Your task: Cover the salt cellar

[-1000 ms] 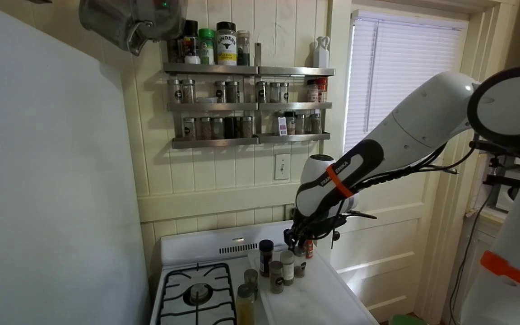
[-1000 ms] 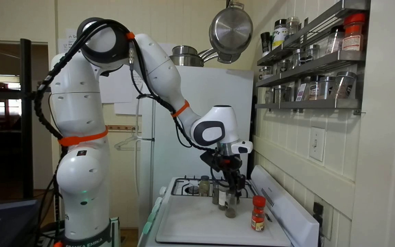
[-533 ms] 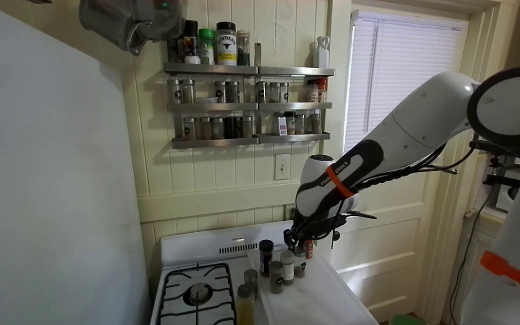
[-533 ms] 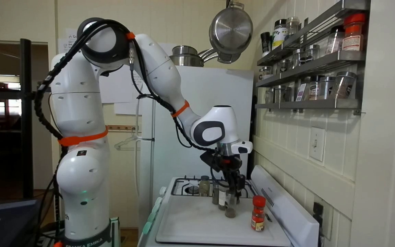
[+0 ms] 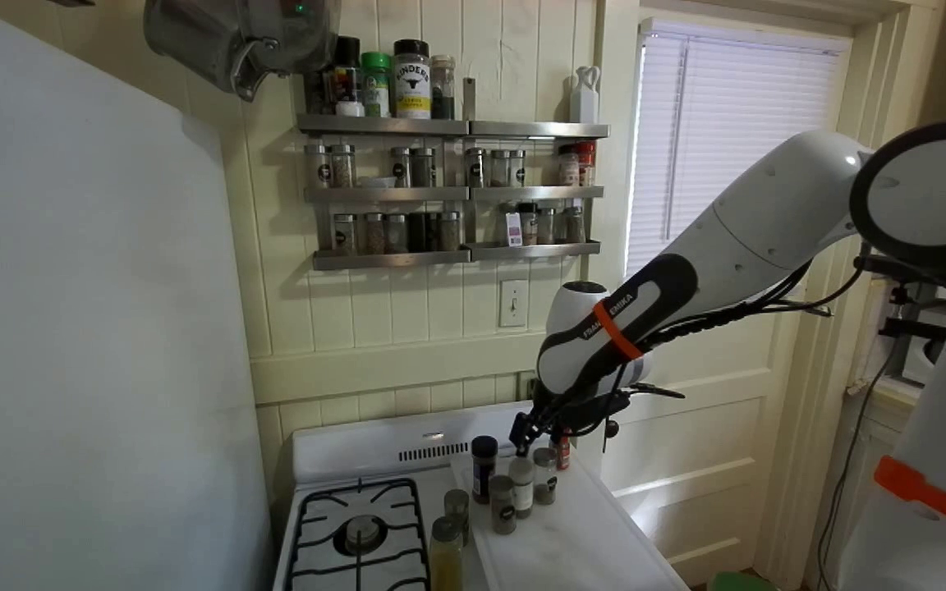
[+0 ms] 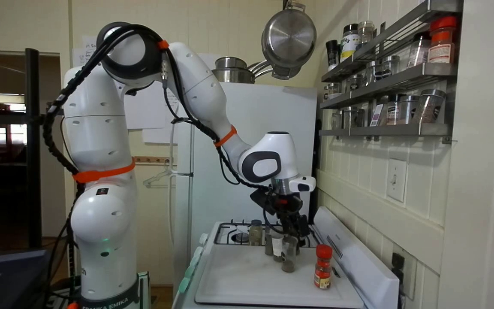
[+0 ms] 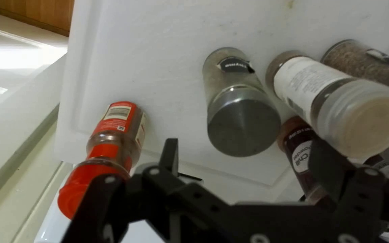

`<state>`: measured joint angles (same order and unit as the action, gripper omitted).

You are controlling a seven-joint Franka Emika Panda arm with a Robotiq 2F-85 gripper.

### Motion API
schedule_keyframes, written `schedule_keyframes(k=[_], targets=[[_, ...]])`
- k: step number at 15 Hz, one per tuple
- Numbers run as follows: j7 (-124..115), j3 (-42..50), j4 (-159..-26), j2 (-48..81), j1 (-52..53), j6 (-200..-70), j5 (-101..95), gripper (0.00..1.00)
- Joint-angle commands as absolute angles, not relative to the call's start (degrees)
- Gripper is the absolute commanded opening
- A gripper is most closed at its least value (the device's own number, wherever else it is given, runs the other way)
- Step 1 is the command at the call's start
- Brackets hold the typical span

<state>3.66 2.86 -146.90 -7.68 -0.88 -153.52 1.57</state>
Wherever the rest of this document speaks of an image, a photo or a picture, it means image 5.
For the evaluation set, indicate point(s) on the white gas stove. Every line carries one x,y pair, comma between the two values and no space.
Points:
374,447

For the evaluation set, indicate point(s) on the green lid spice bottle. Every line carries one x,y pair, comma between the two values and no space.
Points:
375,82

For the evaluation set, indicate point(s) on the green object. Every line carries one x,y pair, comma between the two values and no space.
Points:
740,583

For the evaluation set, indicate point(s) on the grey metal pot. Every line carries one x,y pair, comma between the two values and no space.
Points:
227,41

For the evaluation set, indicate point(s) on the yellow oil bottle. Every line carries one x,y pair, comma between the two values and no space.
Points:
446,558

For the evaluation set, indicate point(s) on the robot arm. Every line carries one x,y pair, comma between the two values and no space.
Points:
769,222

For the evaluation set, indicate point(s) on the white refrigerator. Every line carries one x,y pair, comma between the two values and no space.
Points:
87,328

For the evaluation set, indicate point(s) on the red label spice jar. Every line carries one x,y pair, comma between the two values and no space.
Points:
587,162

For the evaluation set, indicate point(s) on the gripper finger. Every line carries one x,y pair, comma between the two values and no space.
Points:
538,427
520,435

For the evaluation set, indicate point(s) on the white label spice jar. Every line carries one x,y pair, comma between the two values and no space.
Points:
521,488

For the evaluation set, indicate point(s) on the steel wall spice rack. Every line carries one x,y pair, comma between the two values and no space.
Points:
391,259

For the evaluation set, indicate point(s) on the black lid spice jar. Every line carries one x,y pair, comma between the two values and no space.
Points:
484,468

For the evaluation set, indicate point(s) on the camera on mount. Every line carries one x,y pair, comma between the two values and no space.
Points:
916,324

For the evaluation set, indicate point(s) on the stove burner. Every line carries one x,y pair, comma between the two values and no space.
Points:
360,533

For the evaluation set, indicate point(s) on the tall glass spice jar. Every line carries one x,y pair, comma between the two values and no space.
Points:
443,86

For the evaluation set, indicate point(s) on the light switch plate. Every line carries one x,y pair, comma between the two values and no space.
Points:
513,304

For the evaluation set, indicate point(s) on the white ceramic bottle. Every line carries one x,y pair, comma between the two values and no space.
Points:
584,98

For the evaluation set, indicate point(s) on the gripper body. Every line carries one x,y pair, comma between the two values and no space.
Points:
580,409

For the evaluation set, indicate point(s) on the white panel door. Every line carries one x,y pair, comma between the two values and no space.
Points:
703,460

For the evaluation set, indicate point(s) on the large yellow label jar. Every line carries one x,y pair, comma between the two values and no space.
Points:
412,82

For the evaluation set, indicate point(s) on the window with white blinds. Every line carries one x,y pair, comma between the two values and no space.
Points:
736,131

